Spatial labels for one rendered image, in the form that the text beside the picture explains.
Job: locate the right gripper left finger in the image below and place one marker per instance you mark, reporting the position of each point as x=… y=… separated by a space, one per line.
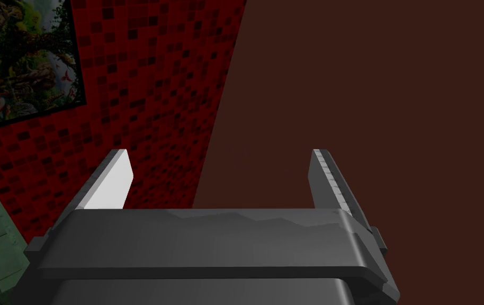
x=108 y=186

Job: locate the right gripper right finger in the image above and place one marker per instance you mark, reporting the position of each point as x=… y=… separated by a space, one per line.
x=331 y=186

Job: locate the framed jungle picture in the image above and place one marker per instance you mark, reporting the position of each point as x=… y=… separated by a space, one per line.
x=19 y=55

